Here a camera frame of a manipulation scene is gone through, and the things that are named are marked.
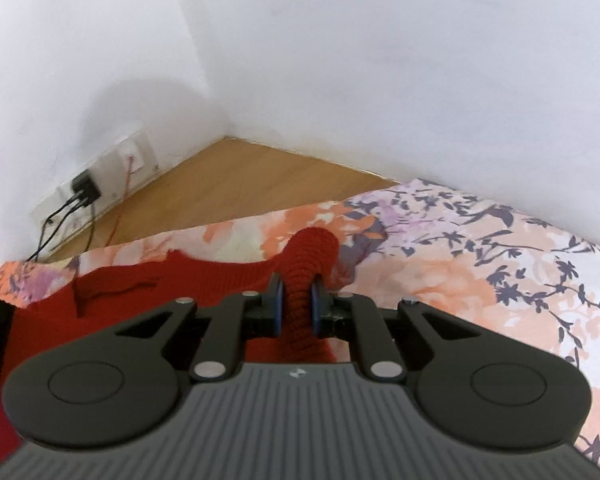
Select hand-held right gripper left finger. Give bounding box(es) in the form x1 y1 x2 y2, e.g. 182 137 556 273
114 272 284 382

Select thin red wire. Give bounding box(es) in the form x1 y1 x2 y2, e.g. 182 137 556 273
107 155 137 247

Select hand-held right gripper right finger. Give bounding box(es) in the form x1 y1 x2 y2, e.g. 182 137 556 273
310 280 482 384

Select black charger plug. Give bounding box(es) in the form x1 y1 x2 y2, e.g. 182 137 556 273
71 170 102 209

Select black charger cables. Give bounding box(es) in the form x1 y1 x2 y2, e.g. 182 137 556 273
27 195 99 263

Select red knit sweater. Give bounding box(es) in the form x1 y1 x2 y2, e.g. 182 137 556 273
0 227 342 480

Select white wall socket panel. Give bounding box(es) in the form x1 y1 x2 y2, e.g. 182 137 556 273
30 127 161 257

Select floral bedsheet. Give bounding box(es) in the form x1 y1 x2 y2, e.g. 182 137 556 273
0 177 600 480

